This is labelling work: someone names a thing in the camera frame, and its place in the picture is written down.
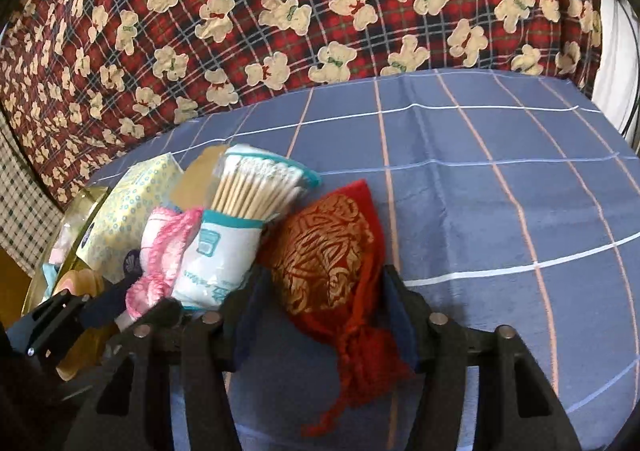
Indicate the beige checked cloth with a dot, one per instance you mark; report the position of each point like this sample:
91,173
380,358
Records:
28,216

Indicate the gold round tin lid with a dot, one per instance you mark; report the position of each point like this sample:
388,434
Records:
89,347

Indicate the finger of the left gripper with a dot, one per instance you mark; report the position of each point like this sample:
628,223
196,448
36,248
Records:
105,308

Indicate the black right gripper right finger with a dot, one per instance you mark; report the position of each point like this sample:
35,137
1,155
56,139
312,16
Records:
491,372

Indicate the cotton swab pack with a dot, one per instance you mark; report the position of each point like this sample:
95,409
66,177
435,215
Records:
250,188

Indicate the red gold drawstring pouch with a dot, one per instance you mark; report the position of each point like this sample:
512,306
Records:
325,263

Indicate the green patterned tissue box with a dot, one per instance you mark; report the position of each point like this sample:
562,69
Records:
117,227

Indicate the red plaid teddy bear blanket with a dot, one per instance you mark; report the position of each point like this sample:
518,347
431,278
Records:
83,81

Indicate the pink crochet cloth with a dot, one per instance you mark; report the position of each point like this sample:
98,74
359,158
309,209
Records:
165,238

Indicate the gold metal tin tray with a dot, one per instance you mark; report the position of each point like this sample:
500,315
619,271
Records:
61,249

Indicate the blue checked tablecloth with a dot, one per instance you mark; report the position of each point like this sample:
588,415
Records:
504,199

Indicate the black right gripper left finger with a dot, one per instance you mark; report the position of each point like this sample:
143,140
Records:
164,381

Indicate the brown cardboard piece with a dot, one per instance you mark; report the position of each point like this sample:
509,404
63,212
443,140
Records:
196,186

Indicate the teal cloth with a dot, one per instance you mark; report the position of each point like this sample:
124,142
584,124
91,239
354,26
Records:
50,275

